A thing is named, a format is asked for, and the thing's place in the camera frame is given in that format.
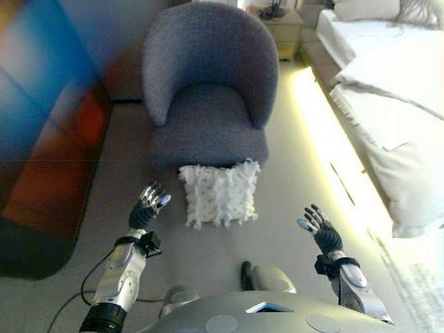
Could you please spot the black lamp base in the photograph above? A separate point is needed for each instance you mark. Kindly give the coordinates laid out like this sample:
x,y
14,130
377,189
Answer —
x,y
272,12

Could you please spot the white bed mattress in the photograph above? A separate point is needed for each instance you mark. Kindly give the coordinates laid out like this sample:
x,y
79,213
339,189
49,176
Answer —
x,y
360,45

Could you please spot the white folded duvet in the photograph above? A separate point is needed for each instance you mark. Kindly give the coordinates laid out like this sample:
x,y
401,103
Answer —
x,y
392,79

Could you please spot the white fringed cushion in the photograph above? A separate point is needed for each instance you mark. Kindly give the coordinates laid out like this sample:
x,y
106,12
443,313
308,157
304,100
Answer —
x,y
222,197

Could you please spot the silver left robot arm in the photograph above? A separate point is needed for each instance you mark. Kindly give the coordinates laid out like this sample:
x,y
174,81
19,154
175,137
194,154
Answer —
x,y
119,277

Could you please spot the grey upholstered armchair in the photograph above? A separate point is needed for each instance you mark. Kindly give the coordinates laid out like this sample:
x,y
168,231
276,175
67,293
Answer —
x,y
208,69

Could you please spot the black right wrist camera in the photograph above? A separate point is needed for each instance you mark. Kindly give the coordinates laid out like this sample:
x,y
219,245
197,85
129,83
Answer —
x,y
322,266

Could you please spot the grey robot torso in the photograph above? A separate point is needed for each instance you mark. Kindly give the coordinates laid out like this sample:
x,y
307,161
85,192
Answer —
x,y
270,315

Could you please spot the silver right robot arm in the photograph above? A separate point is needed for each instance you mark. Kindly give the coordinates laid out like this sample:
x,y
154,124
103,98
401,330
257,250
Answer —
x,y
354,288

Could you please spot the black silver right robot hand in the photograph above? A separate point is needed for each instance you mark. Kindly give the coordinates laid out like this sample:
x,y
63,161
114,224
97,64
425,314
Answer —
x,y
327,237

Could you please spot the white fringed bedspread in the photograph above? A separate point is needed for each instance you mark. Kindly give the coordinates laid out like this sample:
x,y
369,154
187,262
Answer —
x,y
406,180

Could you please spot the white pillow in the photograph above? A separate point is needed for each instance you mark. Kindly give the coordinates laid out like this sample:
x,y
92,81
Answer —
x,y
364,8

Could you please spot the silver left robot leg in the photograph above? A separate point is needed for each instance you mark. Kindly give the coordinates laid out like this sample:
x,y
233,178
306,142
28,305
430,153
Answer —
x,y
178,298

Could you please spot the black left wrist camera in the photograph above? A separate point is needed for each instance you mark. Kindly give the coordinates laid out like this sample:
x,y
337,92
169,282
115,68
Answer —
x,y
152,243

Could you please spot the grey knitted throw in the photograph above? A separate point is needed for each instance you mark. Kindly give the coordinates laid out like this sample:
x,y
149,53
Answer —
x,y
419,14

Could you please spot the light wooden bedside table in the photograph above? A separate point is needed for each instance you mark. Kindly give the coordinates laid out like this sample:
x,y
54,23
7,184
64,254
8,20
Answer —
x,y
286,34

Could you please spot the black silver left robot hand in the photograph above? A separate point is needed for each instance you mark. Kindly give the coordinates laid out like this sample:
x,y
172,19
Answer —
x,y
144,211

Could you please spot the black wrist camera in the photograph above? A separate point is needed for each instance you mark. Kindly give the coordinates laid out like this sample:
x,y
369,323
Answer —
x,y
152,243
322,266

